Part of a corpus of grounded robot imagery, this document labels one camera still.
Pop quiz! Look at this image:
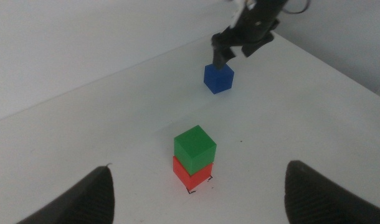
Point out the green cube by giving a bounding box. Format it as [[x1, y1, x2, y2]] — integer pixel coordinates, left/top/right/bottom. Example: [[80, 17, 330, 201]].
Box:
[[173, 124, 217, 176]]

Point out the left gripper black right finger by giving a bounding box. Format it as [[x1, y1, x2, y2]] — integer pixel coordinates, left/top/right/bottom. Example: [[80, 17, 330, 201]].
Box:
[[284, 160, 380, 224]]

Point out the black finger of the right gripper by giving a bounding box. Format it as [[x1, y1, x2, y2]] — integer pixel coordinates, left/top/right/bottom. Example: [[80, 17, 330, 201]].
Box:
[[211, 27, 238, 71], [241, 30, 275, 58]]

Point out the black looped cable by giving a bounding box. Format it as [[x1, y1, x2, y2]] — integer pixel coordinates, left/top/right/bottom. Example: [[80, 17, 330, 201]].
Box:
[[281, 0, 311, 15]]

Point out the blue cube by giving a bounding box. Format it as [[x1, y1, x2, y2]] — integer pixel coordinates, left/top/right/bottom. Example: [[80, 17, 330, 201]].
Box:
[[203, 63, 235, 95]]

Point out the red cube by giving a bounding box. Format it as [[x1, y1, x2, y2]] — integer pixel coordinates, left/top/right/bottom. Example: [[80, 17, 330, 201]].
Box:
[[173, 156, 214, 191]]

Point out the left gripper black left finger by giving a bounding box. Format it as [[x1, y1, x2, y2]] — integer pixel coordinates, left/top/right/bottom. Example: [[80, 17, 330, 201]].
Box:
[[17, 164, 116, 224]]

